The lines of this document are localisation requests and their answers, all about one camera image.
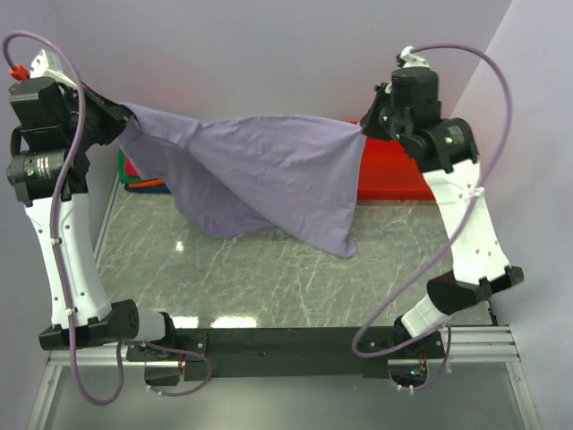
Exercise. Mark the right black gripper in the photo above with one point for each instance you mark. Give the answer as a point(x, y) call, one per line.
point(369, 124)

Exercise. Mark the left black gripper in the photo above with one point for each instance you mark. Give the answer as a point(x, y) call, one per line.
point(115, 115)

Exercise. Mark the lavender t shirt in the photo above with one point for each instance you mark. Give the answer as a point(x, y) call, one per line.
point(297, 173)

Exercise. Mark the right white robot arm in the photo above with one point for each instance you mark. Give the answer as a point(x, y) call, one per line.
point(444, 150)

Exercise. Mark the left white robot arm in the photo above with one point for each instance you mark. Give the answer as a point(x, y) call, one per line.
point(48, 172)

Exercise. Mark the folded pink t shirt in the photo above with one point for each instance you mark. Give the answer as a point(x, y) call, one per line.
point(129, 168)

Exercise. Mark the folded green t shirt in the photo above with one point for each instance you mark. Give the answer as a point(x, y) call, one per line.
point(123, 178)

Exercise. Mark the red plastic tray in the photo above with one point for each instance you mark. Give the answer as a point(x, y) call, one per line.
point(388, 174)

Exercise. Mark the folded orange t shirt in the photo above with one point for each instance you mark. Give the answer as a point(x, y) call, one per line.
point(146, 184)

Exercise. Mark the folded navy blue t shirt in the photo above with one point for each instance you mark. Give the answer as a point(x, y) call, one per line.
point(141, 188)

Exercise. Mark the black base beam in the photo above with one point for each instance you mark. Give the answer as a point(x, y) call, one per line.
point(275, 352)

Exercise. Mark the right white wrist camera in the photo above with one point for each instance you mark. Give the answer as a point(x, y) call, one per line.
point(407, 58)

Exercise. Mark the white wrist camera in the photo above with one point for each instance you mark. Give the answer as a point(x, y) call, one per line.
point(407, 58)
point(45, 64)

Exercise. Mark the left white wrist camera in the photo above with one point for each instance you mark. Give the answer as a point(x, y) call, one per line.
point(45, 64)

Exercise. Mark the aluminium rail frame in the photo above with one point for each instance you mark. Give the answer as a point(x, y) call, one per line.
point(153, 255)

